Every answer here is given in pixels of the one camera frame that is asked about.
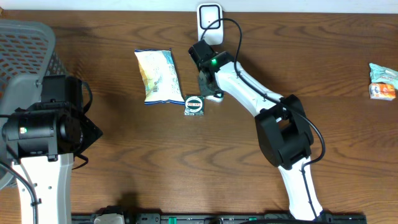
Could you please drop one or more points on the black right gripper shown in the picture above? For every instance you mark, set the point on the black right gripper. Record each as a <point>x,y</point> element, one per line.
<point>204,91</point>

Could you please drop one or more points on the dark green round-label box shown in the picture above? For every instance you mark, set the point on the dark green round-label box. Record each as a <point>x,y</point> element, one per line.
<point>194,105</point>

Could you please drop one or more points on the white teal package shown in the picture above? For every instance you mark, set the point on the white teal package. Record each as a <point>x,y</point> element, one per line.
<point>159,76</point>

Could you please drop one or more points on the orange tissue pack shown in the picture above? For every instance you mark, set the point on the orange tissue pack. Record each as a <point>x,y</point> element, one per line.
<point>382,91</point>

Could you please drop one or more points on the teal tissue pack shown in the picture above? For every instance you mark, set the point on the teal tissue pack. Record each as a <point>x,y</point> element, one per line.
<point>217,98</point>

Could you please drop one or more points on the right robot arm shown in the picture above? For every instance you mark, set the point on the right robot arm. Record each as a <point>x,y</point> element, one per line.
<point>283,130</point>

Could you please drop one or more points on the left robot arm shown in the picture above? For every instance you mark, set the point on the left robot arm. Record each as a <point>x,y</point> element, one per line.
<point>43,141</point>

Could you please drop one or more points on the white barcode scanner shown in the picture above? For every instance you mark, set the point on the white barcode scanner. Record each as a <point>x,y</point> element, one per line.
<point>209,23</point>

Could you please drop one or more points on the grey plastic mesh basket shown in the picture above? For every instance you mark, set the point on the grey plastic mesh basket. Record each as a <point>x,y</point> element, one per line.
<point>31,70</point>

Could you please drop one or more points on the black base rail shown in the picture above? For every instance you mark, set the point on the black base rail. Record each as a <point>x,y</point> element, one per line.
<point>155,218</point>

